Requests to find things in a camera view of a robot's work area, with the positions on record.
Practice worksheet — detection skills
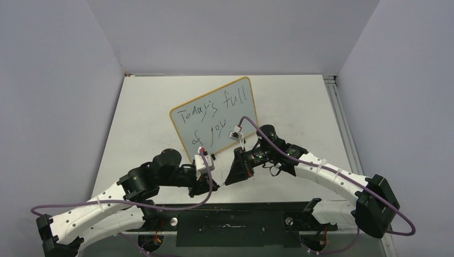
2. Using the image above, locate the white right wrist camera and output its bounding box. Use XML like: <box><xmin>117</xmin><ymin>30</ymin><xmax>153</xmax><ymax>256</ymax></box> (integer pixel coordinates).
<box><xmin>229</xmin><ymin>125</ymin><xmax>245</xmax><ymax>150</ymax></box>

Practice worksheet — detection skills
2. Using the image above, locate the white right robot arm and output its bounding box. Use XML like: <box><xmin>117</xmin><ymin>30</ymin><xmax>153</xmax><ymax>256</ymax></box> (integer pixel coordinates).
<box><xmin>225</xmin><ymin>124</ymin><xmax>400</xmax><ymax>239</ymax></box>

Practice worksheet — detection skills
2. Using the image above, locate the yellow-framed whiteboard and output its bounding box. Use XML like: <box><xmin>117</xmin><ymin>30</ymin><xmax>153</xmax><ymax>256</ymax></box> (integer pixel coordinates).
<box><xmin>169</xmin><ymin>77</ymin><xmax>258</xmax><ymax>160</ymax></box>

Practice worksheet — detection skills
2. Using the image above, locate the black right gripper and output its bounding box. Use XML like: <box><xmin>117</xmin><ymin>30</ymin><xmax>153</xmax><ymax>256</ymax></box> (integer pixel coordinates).
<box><xmin>225</xmin><ymin>147</ymin><xmax>274</xmax><ymax>186</ymax></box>

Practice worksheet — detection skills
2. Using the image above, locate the aluminium rail frame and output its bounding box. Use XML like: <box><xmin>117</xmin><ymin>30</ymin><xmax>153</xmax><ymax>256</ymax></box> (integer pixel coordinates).
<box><xmin>323</xmin><ymin>75</ymin><xmax>398</xmax><ymax>256</ymax></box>

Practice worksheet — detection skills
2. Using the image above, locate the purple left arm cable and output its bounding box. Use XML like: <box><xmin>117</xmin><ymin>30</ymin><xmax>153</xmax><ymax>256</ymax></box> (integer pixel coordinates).
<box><xmin>30</xmin><ymin>149</ymin><xmax>214</xmax><ymax>257</ymax></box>

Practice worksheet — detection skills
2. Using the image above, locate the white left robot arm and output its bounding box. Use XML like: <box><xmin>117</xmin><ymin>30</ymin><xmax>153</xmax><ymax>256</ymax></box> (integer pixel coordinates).
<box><xmin>36</xmin><ymin>147</ymin><xmax>218</xmax><ymax>256</ymax></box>

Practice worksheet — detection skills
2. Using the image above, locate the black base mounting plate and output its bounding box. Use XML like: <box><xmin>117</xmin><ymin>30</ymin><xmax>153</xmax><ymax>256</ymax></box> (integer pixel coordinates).
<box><xmin>138</xmin><ymin>201</ymin><xmax>338</xmax><ymax>247</ymax></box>

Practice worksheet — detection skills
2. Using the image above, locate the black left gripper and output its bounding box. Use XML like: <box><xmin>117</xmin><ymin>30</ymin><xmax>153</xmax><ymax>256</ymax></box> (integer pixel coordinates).
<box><xmin>158</xmin><ymin>167</ymin><xmax>218</xmax><ymax>198</ymax></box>

